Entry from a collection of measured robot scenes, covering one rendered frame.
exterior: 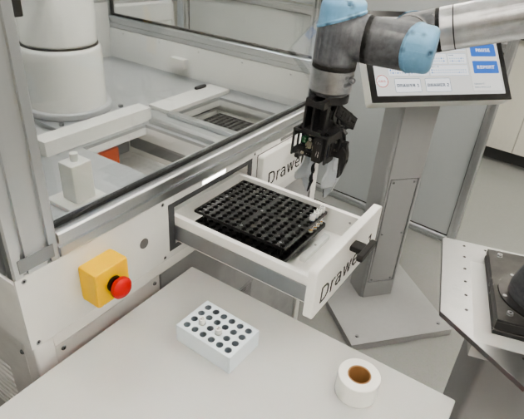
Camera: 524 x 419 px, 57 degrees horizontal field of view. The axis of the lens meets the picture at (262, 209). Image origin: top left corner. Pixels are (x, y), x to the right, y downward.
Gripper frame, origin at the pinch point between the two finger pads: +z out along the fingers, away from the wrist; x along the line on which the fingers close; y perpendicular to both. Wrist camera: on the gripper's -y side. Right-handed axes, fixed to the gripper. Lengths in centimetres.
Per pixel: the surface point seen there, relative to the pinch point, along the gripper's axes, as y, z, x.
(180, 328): 32.7, 18.4, -7.4
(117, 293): 39.0, 10.4, -15.6
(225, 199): 5.3, 8.2, -18.8
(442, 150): -160, 49, -7
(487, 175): -263, 97, 9
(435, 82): -83, -4, -2
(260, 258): 17.1, 8.8, -1.5
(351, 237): 5.5, 4.5, 10.8
